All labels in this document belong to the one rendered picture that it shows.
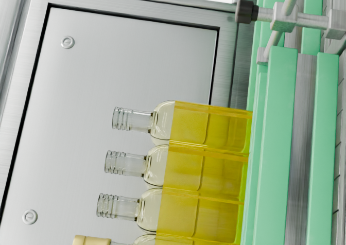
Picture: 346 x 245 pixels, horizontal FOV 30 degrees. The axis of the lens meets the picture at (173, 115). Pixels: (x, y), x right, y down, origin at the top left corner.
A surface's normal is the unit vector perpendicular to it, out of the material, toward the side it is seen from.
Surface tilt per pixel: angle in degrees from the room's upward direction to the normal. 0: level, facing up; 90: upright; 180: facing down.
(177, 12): 90
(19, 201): 90
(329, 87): 90
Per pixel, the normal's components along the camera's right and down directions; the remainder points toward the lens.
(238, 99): 0.05, -0.36
